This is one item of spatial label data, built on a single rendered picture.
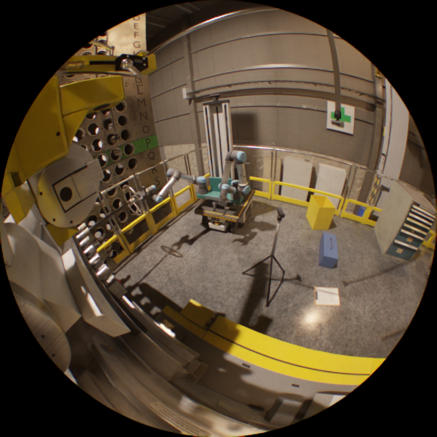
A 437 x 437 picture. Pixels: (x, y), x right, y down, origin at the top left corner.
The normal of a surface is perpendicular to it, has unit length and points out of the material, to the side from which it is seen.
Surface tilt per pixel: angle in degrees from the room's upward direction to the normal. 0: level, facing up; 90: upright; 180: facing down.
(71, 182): 90
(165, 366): 0
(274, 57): 90
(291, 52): 90
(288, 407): 0
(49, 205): 90
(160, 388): 0
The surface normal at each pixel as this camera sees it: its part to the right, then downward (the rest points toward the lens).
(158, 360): -0.08, -0.81
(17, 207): 0.85, 0.25
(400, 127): -0.52, 0.53
